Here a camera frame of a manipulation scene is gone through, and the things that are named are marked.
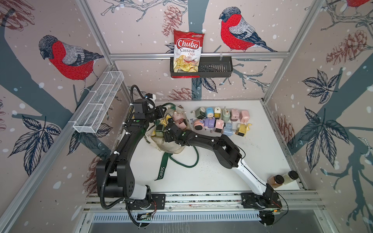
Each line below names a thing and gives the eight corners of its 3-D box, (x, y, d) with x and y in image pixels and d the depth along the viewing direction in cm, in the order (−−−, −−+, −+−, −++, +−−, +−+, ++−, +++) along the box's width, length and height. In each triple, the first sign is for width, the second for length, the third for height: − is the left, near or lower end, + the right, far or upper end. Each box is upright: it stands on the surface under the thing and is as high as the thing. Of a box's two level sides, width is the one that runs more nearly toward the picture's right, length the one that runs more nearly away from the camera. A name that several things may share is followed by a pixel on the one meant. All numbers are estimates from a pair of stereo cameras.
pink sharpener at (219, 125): (214, 133, 102) (215, 128, 97) (215, 123, 108) (216, 118, 103) (222, 134, 102) (224, 129, 97) (222, 124, 107) (224, 119, 102)
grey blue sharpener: (223, 135, 101) (224, 131, 97) (223, 125, 106) (224, 122, 102) (231, 136, 100) (233, 132, 96) (231, 126, 105) (232, 123, 102)
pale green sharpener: (222, 123, 108) (224, 116, 102) (220, 113, 115) (222, 106, 109) (229, 123, 108) (232, 116, 102) (227, 113, 115) (229, 106, 109)
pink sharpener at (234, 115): (230, 121, 109) (232, 115, 104) (228, 114, 114) (230, 108, 108) (237, 121, 109) (239, 115, 104) (235, 114, 114) (237, 108, 108)
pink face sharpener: (193, 130, 101) (193, 127, 98) (193, 122, 106) (193, 119, 103) (203, 130, 101) (204, 127, 98) (203, 122, 106) (203, 119, 103)
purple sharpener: (204, 129, 104) (205, 124, 100) (204, 122, 108) (204, 117, 104) (215, 129, 104) (216, 124, 100) (214, 122, 108) (215, 117, 104)
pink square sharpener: (240, 124, 108) (243, 118, 102) (238, 116, 113) (240, 110, 107) (248, 124, 108) (251, 118, 102) (245, 116, 113) (248, 110, 107)
